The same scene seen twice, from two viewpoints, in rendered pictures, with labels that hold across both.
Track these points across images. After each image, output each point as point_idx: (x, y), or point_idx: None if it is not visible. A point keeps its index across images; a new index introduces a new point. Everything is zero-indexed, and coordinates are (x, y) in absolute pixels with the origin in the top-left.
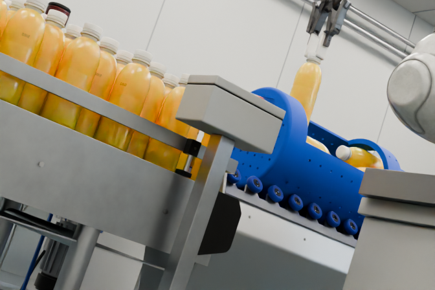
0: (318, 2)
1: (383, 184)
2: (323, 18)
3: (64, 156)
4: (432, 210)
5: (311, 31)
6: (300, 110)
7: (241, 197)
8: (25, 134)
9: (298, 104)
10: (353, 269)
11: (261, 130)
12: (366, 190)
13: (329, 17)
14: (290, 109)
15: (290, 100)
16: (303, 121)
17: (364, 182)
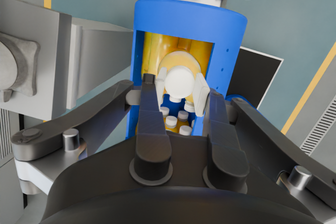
0: (318, 209)
1: (43, 7)
2: (204, 134)
3: None
4: None
5: (215, 94)
6: (141, 19)
7: None
8: None
9: (147, 21)
10: (90, 28)
11: None
12: (63, 12)
13: (151, 103)
14: (140, 0)
15: (149, 8)
16: (135, 23)
17: (63, 13)
